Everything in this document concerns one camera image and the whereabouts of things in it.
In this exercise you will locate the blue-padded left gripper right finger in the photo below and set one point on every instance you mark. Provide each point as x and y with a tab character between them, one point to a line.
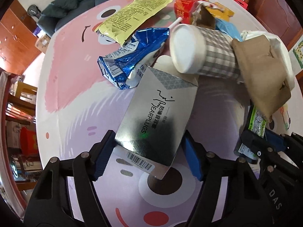
196	158

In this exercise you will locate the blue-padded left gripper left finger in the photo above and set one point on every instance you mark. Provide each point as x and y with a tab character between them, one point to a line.
101	153

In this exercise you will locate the green black snack packet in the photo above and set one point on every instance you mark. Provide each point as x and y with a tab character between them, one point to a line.
257	124

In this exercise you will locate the silver earplugs box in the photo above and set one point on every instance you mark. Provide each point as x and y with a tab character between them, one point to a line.
154	123

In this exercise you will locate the red snack bag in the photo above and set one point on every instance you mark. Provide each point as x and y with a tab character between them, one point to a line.
195	12

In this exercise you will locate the red plastic bucket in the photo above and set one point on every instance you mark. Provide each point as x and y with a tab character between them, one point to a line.
28	142

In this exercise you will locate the brown paper bag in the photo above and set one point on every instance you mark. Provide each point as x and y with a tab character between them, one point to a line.
263	74

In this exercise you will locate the blue foil snack bag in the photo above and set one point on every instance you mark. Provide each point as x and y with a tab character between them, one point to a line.
125	67

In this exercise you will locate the checked paper cup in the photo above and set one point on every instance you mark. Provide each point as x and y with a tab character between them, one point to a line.
203	51

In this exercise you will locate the cardboard box by sofa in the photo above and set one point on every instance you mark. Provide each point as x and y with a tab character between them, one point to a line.
42	43

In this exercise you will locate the yellow printed packet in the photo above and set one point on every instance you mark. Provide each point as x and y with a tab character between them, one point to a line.
123	24

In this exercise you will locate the blue face mask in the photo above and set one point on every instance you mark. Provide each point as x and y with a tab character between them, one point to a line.
227	28

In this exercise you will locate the yellow foil wrapper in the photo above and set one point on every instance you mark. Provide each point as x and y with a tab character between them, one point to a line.
220	11

